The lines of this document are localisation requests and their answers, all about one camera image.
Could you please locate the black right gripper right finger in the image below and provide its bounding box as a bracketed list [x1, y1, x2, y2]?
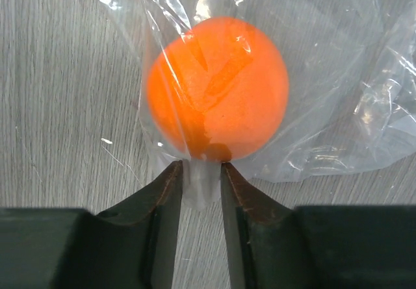
[220, 163, 415, 288]

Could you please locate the fake orange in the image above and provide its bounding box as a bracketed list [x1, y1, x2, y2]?
[146, 17, 289, 162]

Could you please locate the clear zip top bag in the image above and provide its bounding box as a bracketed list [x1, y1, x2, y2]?
[99, 0, 415, 208]

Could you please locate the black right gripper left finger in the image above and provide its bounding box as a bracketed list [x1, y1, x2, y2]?
[1, 161, 183, 288]

